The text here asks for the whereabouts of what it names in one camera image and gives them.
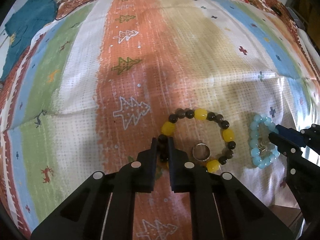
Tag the gold charm pendant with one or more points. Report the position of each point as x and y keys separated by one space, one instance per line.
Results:
x=263 y=147

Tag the teal blue garment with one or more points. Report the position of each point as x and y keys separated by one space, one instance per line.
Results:
x=23 y=26

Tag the small black object on bed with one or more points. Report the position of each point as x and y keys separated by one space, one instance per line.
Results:
x=276 y=10

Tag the white bolster pillow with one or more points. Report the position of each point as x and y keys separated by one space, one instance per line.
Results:
x=307 y=42

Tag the colourful striped cloth mat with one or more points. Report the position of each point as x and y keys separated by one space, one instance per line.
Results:
x=150 y=79

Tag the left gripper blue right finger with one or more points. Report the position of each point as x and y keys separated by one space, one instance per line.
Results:
x=177 y=170

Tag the rose gold metal tin box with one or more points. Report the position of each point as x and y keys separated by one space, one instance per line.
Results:
x=291 y=217

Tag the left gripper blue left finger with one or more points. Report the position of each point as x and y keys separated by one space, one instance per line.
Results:
x=146 y=175

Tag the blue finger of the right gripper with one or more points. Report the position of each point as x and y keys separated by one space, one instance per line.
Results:
x=285 y=146
x=290 y=132

